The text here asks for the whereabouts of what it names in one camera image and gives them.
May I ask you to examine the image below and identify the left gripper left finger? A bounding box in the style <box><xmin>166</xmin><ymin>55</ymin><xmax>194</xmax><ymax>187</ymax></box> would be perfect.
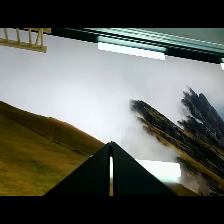
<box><xmin>44</xmin><ymin>141</ymin><xmax>112</xmax><ymax>197</ymax></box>

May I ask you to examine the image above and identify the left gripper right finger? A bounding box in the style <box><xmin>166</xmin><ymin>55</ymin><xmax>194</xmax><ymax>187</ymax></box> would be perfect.
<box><xmin>110</xmin><ymin>141</ymin><xmax>178</xmax><ymax>197</ymax></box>

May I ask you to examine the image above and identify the pale wooden rack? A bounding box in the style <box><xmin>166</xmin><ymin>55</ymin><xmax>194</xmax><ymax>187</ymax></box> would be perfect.
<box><xmin>0</xmin><ymin>27</ymin><xmax>52</xmax><ymax>54</ymax></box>

